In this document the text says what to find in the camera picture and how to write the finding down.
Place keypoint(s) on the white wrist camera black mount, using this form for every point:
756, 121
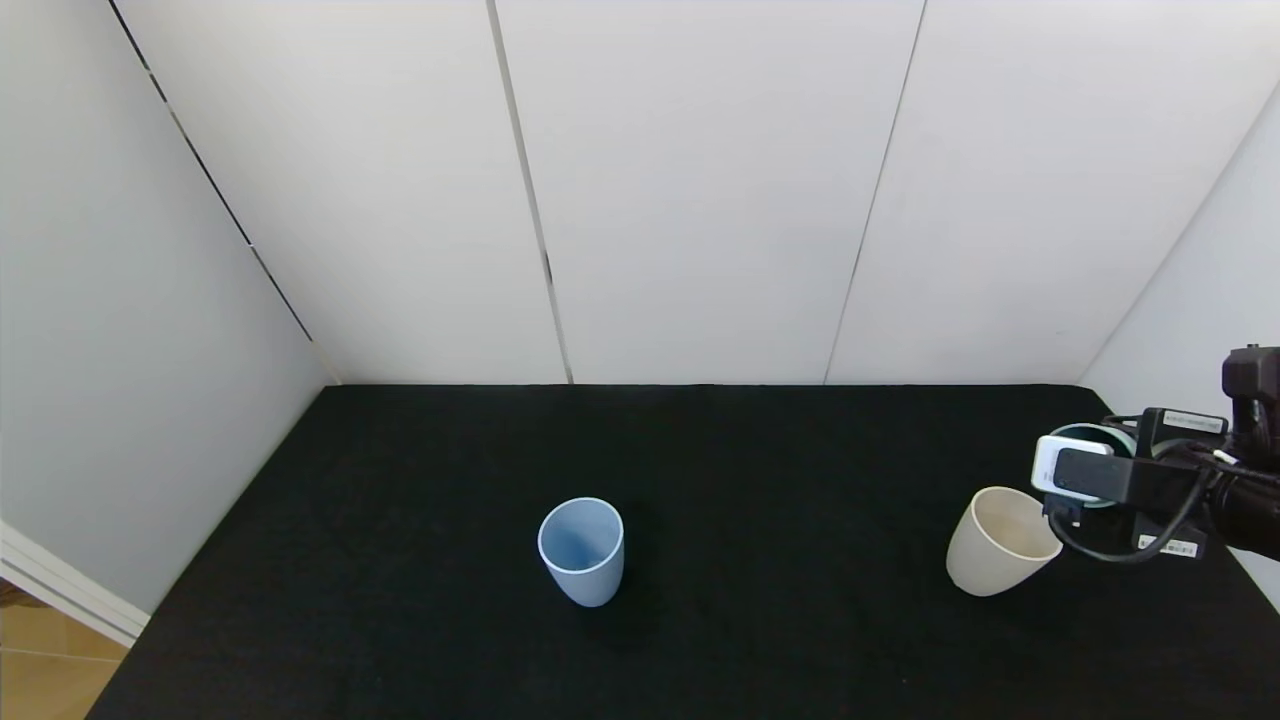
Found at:
1050, 470

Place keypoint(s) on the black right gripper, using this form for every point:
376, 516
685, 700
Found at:
1168, 546

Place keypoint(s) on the teal plastic cup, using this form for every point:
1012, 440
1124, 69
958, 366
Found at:
1122, 440

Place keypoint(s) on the light blue plastic cup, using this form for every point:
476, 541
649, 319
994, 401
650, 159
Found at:
585, 580

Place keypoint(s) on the white wall trim strip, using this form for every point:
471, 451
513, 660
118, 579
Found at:
70, 590

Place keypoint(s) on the black table cloth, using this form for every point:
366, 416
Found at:
400, 550

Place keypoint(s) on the beige plastic cup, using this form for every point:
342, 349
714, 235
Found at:
985, 565

